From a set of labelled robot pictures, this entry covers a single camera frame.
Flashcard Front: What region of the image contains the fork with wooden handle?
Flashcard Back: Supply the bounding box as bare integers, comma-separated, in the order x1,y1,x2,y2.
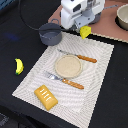
45,72,84,89

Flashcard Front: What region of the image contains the beige round plate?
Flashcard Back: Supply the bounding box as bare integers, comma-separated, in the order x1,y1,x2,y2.
55,55,82,78

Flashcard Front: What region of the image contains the grey pot on mat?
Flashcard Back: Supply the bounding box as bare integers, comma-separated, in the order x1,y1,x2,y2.
39,21,62,46

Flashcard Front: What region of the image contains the white woven placemat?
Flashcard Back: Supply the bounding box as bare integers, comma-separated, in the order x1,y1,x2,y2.
11,31,115,128

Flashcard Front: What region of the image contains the knife with wooden handle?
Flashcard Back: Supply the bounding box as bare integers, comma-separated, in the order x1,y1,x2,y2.
58,49,97,63

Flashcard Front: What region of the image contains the yellow toy banana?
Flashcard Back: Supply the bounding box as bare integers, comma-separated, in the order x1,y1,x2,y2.
15,58,24,75

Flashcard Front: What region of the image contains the yellow toy bread loaf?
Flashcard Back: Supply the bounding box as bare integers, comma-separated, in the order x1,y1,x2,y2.
34,85,58,110

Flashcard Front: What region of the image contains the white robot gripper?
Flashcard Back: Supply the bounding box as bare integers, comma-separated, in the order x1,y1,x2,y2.
61,0,105,30

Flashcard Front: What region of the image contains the yellow cheese wedge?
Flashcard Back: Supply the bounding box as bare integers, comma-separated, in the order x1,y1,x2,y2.
80,26,91,39

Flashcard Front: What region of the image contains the beige bowl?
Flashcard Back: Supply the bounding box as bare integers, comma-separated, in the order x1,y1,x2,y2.
117,4,128,30

